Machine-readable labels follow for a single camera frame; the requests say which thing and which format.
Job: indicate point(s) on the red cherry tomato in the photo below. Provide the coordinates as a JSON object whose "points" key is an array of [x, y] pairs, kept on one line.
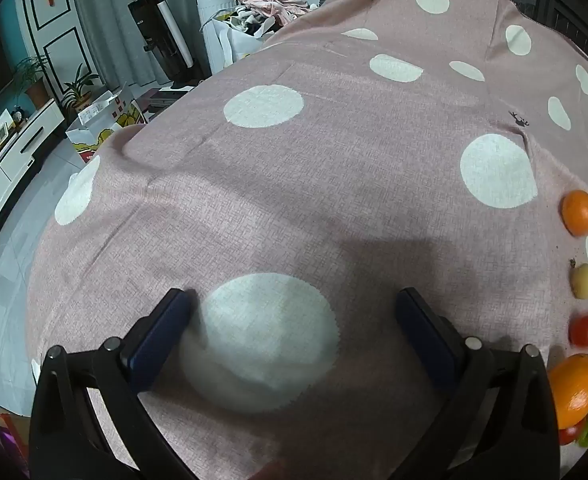
{"points": [[568, 434], [584, 330]]}

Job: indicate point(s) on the potted green plant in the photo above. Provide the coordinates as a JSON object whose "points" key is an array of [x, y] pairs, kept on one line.
{"points": [[81, 102], [36, 92]]}

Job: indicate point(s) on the small yellow fruit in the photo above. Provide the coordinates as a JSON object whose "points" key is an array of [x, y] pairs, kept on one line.
{"points": [[582, 282]]}

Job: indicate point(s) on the white low cabinet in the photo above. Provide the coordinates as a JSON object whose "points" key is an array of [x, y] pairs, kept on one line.
{"points": [[19, 155]]}

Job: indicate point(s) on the red cardboard box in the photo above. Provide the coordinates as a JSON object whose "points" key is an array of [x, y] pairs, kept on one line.
{"points": [[14, 435]]}

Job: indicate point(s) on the stack of dark books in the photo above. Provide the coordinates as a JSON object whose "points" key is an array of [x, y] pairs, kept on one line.
{"points": [[166, 97]]}

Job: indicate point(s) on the small round orange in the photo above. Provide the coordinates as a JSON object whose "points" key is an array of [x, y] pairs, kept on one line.
{"points": [[578, 212]]}

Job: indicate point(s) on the black upright vacuum cleaner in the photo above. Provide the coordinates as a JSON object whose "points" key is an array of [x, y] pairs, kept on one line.
{"points": [[151, 25]]}

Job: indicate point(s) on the pile of pink clothes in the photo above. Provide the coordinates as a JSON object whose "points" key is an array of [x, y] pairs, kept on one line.
{"points": [[274, 2]]}

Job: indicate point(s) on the white paper bag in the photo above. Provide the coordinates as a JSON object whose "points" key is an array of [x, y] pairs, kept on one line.
{"points": [[224, 50]]}

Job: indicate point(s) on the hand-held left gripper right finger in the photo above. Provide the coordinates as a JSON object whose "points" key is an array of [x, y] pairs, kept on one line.
{"points": [[418, 332]]}

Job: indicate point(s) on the printed cardboard box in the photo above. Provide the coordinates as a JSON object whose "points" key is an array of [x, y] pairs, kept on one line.
{"points": [[94, 140]]}

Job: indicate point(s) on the small alarm clock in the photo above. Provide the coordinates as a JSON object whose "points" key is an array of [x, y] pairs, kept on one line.
{"points": [[18, 113]]}

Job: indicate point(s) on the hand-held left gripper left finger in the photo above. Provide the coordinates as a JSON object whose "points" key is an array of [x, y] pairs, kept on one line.
{"points": [[166, 330]]}

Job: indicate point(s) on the pink polka dot blanket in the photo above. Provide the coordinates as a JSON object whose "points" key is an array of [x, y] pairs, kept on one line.
{"points": [[324, 170]]}

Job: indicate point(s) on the grey curtain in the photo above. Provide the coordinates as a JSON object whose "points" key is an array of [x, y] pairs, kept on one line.
{"points": [[104, 10]]}

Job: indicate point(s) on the dark balcony window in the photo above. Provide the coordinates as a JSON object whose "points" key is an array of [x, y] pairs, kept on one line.
{"points": [[563, 15]]}

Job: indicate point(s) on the large orange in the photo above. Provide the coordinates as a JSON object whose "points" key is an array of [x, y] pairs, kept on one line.
{"points": [[573, 390]]}

